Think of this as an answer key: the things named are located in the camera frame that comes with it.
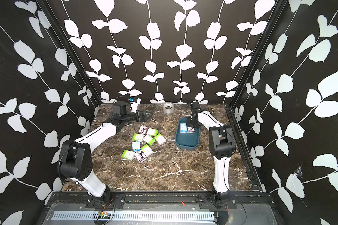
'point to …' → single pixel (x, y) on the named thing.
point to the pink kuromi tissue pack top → (142, 130)
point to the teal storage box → (186, 138)
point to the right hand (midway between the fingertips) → (188, 122)
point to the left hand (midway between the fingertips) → (149, 111)
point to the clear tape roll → (168, 107)
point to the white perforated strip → (132, 216)
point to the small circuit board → (103, 215)
